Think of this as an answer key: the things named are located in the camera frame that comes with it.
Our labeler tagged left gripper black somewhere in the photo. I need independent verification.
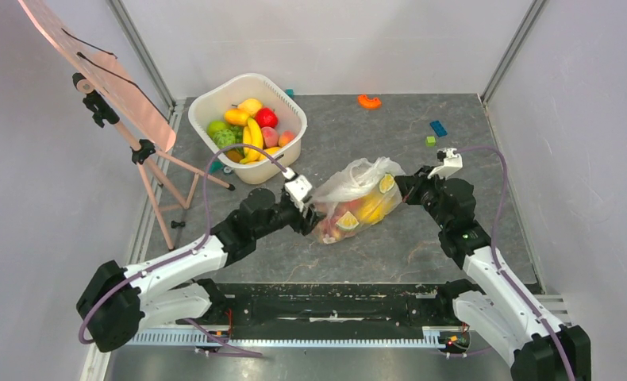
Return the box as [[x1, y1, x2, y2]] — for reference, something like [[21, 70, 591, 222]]
[[254, 194, 328, 240]]

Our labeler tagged clear plastic bag of fruits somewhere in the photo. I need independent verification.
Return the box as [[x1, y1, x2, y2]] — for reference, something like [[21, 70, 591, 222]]
[[312, 156, 405, 244]]

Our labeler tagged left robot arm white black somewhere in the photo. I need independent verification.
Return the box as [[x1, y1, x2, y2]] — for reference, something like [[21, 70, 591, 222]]
[[75, 188, 326, 352]]

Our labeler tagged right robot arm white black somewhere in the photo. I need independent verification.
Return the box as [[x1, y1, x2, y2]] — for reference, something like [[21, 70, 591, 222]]
[[395, 166, 592, 380]]

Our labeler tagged fake peach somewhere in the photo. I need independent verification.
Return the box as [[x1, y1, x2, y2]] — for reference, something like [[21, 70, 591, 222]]
[[260, 126, 279, 148]]

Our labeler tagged yellow fake banana bunch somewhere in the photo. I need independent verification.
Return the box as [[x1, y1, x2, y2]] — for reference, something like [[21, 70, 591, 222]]
[[239, 118, 282, 164]]

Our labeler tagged red fake apple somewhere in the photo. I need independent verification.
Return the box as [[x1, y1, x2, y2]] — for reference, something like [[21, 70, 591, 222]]
[[254, 107, 279, 129]]

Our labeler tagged green fake custard apple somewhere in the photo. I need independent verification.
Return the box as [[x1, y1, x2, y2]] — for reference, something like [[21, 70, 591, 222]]
[[212, 129, 237, 149]]

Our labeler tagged orange yellow fake mango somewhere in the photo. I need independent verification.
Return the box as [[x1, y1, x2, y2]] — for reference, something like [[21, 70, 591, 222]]
[[224, 108, 251, 126]]

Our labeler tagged green toy cube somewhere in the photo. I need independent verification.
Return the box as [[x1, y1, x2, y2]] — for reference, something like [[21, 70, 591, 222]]
[[425, 136, 437, 147]]

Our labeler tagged blue toy brick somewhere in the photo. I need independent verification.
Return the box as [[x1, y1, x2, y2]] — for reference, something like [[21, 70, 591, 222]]
[[429, 121, 448, 137]]

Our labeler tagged teal toy piece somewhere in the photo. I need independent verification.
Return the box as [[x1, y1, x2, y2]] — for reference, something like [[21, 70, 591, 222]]
[[207, 160, 225, 174]]

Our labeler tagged orange curved toy block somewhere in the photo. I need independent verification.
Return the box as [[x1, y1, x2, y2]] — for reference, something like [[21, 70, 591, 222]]
[[357, 94, 383, 110]]

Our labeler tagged white plastic basket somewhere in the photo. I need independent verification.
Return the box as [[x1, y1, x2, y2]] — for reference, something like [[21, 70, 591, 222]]
[[188, 73, 308, 185]]

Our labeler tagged pink tripod stand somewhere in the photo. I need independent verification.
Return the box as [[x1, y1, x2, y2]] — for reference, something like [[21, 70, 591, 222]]
[[72, 72, 235, 251]]

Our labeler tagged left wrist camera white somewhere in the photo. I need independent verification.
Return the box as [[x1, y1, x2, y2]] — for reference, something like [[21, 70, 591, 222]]
[[283, 167, 314, 213]]

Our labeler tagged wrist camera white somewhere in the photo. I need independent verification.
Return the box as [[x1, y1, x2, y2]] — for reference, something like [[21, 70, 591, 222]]
[[427, 148, 463, 179], [283, 167, 314, 213]]

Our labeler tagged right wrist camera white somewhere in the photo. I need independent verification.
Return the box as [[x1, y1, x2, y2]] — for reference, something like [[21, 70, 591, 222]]
[[427, 148, 463, 179]]

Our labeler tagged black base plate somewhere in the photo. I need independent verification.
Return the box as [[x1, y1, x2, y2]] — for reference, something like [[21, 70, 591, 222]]
[[193, 282, 463, 327]]

